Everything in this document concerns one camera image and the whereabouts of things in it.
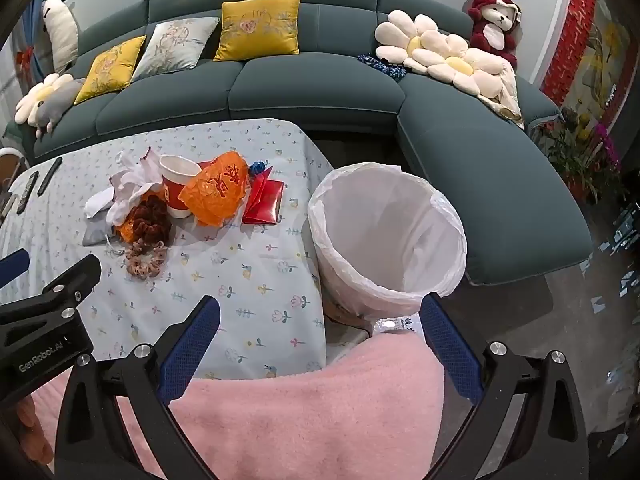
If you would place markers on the pink fluffy blanket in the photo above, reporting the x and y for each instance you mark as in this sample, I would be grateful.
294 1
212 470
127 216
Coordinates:
300 420

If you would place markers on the small white packet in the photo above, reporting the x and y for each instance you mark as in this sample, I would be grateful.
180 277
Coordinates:
395 325

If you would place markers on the red monkey plush toy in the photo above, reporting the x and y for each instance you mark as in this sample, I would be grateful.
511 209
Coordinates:
487 35

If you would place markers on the red wall decoration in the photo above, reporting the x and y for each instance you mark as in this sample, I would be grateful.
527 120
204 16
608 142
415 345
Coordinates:
570 35

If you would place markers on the large yellow embroidered cushion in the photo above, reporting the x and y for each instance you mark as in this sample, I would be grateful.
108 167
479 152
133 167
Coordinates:
257 30

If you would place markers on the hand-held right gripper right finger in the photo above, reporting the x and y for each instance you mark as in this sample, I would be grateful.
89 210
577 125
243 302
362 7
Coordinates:
450 350

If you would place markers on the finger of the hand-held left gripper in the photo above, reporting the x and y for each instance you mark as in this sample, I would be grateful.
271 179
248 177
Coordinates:
12 266
75 280

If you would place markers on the white long plush toy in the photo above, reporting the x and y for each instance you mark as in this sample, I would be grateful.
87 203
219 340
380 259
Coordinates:
60 35

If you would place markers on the potted flower plants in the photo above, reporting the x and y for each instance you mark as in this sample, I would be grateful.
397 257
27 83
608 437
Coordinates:
580 155

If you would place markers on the large framed painting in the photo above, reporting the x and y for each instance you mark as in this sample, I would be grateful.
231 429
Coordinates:
605 60

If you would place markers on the cream flower cushion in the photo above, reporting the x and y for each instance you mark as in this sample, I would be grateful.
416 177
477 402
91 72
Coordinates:
470 67
397 35

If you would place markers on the floral tablecloth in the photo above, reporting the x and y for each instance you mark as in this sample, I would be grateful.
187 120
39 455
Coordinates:
250 270

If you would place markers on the small cream flower plush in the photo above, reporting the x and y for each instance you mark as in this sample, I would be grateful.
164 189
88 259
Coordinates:
36 99

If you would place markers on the grey pouch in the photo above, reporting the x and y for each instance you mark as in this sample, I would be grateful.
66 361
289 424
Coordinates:
97 235

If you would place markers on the teal corner sofa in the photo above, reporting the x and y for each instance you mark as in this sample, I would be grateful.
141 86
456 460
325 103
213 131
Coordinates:
320 85

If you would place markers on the small yellow embroidered cushion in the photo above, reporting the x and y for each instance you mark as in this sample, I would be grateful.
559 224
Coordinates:
107 70

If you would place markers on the white floral cushion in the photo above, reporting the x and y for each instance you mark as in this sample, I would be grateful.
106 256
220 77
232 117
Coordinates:
172 47

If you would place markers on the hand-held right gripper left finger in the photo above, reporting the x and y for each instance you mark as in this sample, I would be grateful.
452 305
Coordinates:
190 347

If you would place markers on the brown scrunchie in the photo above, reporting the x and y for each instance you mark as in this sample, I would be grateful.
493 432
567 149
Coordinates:
150 220

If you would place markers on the orange plastic bag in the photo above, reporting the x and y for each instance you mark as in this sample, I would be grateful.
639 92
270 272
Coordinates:
215 190

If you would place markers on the blue knitted cloth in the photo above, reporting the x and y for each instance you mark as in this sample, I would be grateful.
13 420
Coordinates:
385 66

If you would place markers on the red envelope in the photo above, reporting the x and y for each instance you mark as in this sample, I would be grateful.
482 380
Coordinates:
265 202

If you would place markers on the person's left hand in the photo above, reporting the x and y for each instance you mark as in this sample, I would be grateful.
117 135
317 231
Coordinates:
30 425

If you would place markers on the pink scrunchie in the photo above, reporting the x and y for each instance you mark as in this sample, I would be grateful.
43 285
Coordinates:
132 265

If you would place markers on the cream blanket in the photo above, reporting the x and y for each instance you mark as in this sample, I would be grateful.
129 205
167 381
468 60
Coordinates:
505 97

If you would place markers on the large crumpled white tissue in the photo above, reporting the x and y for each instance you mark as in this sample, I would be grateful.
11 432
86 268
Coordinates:
132 175

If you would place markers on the black remote control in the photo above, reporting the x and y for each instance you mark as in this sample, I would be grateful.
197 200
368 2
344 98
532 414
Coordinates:
50 175
27 194

